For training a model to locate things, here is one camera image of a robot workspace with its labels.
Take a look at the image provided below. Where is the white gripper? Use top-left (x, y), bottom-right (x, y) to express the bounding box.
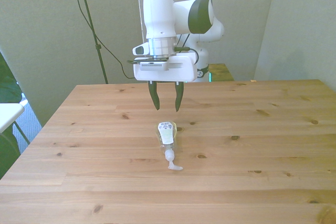
top-left (133, 52), bottom-right (198, 113)

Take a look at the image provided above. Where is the clear sanitizer pump bottle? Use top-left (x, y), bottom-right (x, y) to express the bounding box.
top-left (156, 121), bottom-right (184, 172)

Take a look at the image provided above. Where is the white side table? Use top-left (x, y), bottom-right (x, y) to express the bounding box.
top-left (0, 99), bottom-right (31, 146)

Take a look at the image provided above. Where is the dark green bulky object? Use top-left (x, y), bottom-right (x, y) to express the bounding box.
top-left (0, 50), bottom-right (23, 180)

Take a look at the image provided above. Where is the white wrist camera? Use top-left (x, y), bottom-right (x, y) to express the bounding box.
top-left (139, 61), bottom-right (169, 72)

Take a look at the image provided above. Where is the wooden robot pedestal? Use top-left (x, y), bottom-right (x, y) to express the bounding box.
top-left (207, 63), bottom-right (235, 82)

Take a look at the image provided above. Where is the black camera cable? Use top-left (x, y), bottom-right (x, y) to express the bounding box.
top-left (65, 0), bottom-right (136, 80)

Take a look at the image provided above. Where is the black camera stand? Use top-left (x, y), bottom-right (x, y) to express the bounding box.
top-left (74, 0), bottom-right (109, 84)

